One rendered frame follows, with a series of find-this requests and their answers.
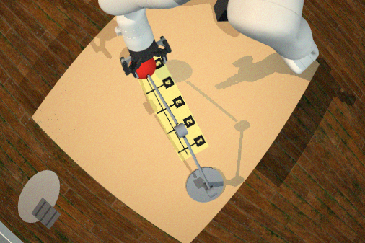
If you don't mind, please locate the pale wooden table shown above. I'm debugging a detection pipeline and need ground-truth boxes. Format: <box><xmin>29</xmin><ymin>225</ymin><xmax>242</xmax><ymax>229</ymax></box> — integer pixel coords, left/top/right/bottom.
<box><xmin>30</xmin><ymin>0</ymin><xmax>320</xmax><ymax>243</ymax></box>

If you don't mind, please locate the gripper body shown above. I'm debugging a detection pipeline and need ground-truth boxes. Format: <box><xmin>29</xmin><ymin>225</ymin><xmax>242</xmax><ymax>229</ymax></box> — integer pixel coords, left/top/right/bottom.
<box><xmin>127</xmin><ymin>39</ymin><xmax>166</xmax><ymax>69</ymax></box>

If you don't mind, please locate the grey ribbed block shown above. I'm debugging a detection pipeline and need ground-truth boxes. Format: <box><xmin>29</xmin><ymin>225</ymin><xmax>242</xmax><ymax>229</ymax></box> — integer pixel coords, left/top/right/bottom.
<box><xmin>30</xmin><ymin>196</ymin><xmax>61</xmax><ymax>230</ymax></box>

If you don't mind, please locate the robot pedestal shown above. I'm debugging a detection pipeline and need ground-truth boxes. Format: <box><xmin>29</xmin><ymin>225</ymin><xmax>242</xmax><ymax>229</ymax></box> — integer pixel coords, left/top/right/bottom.
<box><xmin>213</xmin><ymin>0</ymin><xmax>232</xmax><ymax>22</ymax></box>

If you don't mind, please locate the pale yellow strip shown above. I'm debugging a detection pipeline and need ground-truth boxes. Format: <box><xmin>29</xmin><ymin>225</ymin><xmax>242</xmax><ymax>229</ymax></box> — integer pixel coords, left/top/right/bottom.
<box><xmin>137</xmin><ymin>56</ymin><xmax>211</xmax><ymax>162</ymax></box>

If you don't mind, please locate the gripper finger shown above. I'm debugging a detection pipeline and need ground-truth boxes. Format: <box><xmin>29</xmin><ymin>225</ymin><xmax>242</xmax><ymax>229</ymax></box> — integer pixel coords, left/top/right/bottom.
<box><xmin>157</xmin><ymin>35</ymin><xmax>172</xmax><ymax>63</ymax></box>
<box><xmin>119</xmin><ymin>56</ymin><xmax>140</xmax><ymax>79</ymax></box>

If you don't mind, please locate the grey round floor disc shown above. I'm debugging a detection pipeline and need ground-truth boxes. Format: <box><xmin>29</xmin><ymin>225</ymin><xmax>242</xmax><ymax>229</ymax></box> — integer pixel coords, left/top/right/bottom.
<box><xmin>17</xmin><ymin>169</ymin><xmax>61</xmax><ymax>224</ymax></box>

